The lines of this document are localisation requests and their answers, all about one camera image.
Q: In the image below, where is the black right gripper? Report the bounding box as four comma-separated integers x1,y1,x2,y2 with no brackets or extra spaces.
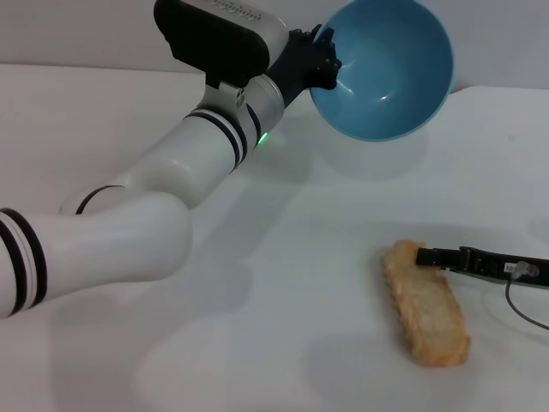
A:
415,245,549,289

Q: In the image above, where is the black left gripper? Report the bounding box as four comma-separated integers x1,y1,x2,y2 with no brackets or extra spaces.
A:
268,24,344,109

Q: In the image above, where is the orange striped toy bread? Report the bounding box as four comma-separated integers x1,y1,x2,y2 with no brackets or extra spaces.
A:
382,239,472,369

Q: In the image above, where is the blue bowl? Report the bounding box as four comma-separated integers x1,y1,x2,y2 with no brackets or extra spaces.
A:
309,0,455,142

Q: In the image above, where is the black silver wrist camera box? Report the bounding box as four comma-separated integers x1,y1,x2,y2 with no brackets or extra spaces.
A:
153,0,287,87

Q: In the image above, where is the silver camera mount bracket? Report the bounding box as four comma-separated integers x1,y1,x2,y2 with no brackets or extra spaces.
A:
200,79,249,119

